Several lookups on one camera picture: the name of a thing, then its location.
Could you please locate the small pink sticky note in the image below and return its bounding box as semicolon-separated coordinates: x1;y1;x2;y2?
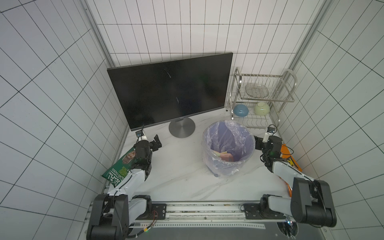
214;150;235;162

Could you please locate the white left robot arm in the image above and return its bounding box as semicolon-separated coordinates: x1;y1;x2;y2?
86;131;162;240

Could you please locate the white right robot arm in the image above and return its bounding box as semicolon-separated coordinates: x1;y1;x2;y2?
255;136;337;228

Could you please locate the black computer monitor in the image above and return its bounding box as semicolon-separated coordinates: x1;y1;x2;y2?
107;53;234;131

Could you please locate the orange snack bag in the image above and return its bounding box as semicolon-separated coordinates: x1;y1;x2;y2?
281;144;302;172

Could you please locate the green bowl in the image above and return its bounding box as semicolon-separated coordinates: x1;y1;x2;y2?
254;102;271;116

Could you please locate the trash bin with plastic liner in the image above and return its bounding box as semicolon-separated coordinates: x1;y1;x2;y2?
202;120;255;177

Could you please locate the blue bowl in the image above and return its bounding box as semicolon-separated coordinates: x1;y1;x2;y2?
233;104;249;118

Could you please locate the metal dish rack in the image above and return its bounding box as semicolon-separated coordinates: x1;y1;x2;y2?
226;67;298;129

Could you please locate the green snack bag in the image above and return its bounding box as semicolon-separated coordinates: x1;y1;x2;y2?
102;147;137;187

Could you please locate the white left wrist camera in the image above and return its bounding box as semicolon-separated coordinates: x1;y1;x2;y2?
135;130;148;143

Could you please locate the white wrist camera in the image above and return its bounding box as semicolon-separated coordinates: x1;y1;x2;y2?
135;130;148;143
263;125;277;143

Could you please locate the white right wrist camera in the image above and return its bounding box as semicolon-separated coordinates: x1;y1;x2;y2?
263;125;277;143

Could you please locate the metal mounting rail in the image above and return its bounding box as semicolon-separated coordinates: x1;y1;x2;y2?
79;200;304;240

